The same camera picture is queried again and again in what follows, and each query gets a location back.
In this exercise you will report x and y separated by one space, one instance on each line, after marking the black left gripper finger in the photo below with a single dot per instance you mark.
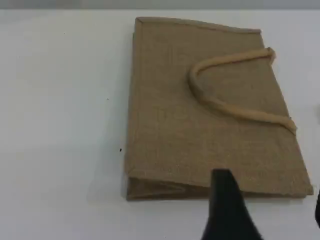
230 212
318 207

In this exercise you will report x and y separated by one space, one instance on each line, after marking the brown burlap tote bag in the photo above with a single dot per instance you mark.
175 112

